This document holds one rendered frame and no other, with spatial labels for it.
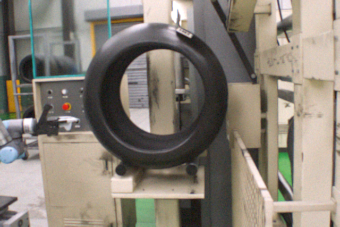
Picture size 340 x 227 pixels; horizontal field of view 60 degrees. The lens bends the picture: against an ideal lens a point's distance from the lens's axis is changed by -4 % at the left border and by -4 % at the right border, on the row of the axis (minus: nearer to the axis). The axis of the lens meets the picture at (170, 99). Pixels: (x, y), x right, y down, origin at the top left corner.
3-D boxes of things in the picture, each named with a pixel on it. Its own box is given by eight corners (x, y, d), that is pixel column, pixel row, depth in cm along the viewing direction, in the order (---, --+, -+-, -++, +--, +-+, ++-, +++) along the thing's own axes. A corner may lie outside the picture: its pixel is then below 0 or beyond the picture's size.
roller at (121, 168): (134, 152, 154) (134, 143, 154) (143, 152, 154) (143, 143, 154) (115, 176, 120) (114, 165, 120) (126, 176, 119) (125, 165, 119)
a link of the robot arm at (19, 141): (5, 162, 140) (2, 140, 139) (10, 157, 151) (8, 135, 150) (22, 161, 142) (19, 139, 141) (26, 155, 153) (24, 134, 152)
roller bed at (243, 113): (226, 139, 164) (224, 83, 161) (254, 138, 162) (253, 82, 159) (229, 148, 144) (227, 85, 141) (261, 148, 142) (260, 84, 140)
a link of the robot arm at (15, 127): (5, 135, 149) (3, 119, 148) (27, 134, 152) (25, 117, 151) (0, 139, 142) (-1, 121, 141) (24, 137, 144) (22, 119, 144)
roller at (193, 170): (190, 151, 151) (189, 142, 151) (199, 151, 151) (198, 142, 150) (186, 176, 117) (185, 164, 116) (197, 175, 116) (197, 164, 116)
